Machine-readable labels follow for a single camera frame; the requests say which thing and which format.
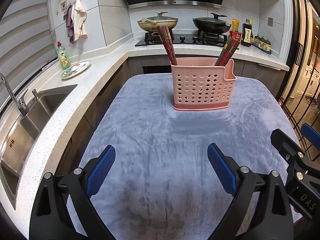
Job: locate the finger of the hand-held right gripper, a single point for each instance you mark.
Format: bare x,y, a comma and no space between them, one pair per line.
310,135
282,142

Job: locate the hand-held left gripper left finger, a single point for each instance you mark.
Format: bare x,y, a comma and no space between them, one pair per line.
101,170

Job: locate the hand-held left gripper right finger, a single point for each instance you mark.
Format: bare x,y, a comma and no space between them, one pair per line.
222,170

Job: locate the pink perforated utensil holder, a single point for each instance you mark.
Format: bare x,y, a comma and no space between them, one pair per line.
203,87

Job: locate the bundle of red green chopsticks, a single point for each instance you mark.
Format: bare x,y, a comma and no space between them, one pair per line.
227,51

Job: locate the bundle of brown chopsticks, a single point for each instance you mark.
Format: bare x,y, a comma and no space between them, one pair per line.
167,43

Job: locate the grey-blue plush blanket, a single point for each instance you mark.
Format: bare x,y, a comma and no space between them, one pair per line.
162,155

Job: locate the black grid glass door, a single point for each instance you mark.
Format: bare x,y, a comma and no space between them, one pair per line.
305,67

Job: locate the stainless steel sink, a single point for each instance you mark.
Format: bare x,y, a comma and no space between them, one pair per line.
37,120

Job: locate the dark spice jar tray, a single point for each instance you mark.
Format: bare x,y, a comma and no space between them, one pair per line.
261,49

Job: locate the small spice jar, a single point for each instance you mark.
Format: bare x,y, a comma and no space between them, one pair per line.
257,41
262,43
268,45

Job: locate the sink soap dispenser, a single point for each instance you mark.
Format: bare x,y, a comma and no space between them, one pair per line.
35,94

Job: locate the patterned plate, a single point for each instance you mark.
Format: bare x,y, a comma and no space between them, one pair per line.
76,69

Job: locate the chrome faucet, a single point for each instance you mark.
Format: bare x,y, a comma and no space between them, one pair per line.
17,97

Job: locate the large dark soy sauce bottle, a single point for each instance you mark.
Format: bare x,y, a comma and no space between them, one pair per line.
247,35

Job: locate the built-in under-counter appliance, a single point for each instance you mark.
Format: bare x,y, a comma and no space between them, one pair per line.
157,69

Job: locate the green dish soap bottle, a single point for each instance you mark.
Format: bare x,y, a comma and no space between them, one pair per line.
63,57

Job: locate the yellow seasoning packet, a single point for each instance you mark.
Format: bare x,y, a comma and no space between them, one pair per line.
235,25

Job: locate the black gas hob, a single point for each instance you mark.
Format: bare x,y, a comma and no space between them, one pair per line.
187,40

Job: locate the black wok with lid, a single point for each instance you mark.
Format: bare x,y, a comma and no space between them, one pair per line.
211,24

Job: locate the purple hanging cloth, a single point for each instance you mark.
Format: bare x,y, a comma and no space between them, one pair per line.
68,25

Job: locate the pink hanging cloth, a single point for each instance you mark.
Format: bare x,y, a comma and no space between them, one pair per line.
79,20

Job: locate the beige wok with glass lid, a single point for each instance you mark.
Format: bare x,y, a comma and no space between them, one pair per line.
157,23

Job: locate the white window blinds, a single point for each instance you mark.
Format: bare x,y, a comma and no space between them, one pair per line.
22,30

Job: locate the grey wall switch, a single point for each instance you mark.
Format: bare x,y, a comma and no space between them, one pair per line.
270,21

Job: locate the wall hook sticker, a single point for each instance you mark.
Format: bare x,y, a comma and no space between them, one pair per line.
64,6

